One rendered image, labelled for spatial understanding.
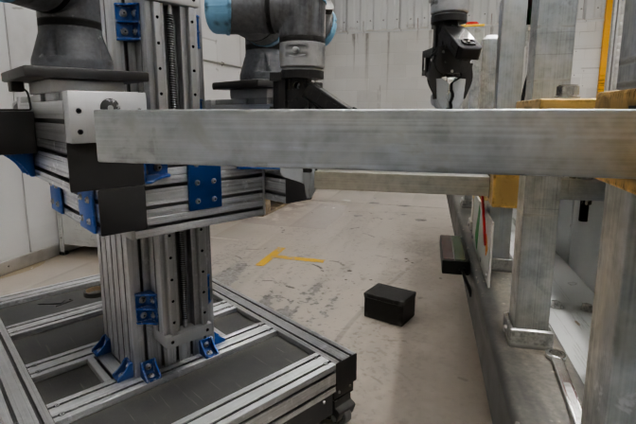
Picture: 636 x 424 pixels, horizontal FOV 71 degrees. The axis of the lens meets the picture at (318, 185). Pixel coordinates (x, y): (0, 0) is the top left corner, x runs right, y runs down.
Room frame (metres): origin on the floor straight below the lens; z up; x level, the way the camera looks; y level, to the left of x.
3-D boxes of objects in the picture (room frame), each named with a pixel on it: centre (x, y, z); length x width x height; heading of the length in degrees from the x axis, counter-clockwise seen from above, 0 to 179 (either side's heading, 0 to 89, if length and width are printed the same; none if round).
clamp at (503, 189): (0.70, -0.30, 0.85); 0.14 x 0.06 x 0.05; 166
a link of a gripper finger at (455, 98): (0.95, -0.28, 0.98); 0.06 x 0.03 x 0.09; 6
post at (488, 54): (0.97, -0.36, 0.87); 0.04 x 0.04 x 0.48; 76
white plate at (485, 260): (0.76, -0.28, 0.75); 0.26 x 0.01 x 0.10; 166
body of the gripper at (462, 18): (0.96, -0.26, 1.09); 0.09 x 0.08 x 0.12; 6
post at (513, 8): (0.72, -0.30, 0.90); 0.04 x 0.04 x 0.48; 76
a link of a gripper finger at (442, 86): (0.95, -0.25, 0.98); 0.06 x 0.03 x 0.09; 6
